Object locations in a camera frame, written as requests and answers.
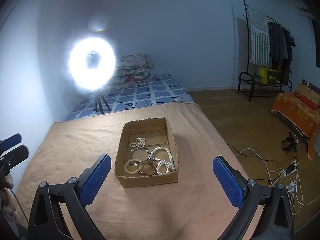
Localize yellow bead bracelet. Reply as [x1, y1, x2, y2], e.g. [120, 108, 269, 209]
[124, 159, 139, 175]

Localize brown leather wrist watch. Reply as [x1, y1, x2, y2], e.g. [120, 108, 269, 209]
[138, 160, 157, 177]

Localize dark blue bangle ring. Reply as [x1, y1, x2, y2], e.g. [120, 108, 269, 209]
[130, 147, 151, 161]

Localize long white pearl strand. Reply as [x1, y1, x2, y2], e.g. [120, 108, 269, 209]
[129, 137, 146, 148]

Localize thick cream pearl necklace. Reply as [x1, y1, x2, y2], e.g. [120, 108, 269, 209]
[149, 146, 176, 176]

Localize brown cardboard box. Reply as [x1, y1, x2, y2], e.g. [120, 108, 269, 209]
[114, 118, 179, 187]

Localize white gloved left hand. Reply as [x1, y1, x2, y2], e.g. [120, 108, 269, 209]
[1, 174, 18, 222]

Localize white power strip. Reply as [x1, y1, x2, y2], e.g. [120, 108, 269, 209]
[280, 161, 298, 178]

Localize black clamp on floor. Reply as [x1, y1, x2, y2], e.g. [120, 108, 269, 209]
[281, 132, 299, 153]

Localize black tripod stand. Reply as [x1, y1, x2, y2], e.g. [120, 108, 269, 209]
[94, 92, 111, 114]

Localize orange covered bench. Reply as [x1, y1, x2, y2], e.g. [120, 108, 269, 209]
[271, 80, 319, 160]

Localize folded floral quilts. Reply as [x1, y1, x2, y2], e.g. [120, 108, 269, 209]
[106, 54, 154, 88]

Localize yellow black box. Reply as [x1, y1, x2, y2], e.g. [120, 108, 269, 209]
[259, 67, 278, 85]

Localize blue patterned bed sheet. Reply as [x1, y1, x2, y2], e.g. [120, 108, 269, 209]
[65, 74, 193, 121]

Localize black clothes rack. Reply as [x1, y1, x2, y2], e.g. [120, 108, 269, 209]
[237, 0, 295, 102]

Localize dark hanging clothes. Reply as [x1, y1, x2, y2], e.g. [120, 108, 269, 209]
[268, 22, 296, 85]

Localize striped white towel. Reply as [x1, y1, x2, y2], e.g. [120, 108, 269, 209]
[247, 5, 270, 67]

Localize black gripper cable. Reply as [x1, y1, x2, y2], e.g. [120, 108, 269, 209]
[10, 188, 29, 230]

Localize white floor cables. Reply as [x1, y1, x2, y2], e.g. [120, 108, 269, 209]
[226, 143, 318, 215]

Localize bright ring light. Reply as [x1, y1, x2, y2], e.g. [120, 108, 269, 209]
[68, 37, 116, 91]

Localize black cable on bed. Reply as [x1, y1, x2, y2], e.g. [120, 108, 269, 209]
[107, 95, 183, 110]

